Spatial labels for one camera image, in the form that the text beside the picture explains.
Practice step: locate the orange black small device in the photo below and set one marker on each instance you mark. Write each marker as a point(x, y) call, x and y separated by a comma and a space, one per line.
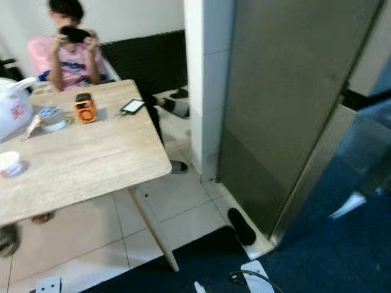
point(85, 111)

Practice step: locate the white red lidded paper cup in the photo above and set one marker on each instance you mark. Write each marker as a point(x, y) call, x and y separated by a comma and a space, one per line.
point(10, 163)

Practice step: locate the light wooden dining table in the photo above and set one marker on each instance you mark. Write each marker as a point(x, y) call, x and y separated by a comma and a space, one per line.
point(98, 159)

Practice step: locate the dark floor mat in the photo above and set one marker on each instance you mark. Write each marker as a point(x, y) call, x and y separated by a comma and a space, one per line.
point(220, 268)

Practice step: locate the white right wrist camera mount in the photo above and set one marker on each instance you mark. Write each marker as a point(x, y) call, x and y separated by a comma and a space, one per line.
point(258, 279)

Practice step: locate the black metal stand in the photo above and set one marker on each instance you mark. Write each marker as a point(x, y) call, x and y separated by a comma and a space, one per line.
point(9, 62)

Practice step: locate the white plastic takeaway bag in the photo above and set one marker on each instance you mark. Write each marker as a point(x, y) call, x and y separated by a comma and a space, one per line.
point(13, 110)

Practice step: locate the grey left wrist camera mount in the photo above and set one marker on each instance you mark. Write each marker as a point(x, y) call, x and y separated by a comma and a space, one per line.
point(47, 285)

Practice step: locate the person in pink shirt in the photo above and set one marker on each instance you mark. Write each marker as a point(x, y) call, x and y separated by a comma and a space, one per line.
point(73, 64)

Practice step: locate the person in blue shirt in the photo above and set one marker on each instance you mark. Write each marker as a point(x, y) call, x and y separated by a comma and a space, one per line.
point(9, 241)

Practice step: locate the black foam wall panel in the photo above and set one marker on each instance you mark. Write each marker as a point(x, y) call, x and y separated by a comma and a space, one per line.
point(146, 61)

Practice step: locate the short white stick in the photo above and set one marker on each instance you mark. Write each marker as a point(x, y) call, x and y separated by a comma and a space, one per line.
point(200, 288)

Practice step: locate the black smartphone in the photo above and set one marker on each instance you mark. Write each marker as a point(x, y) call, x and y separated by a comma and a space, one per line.
point(133, 107)

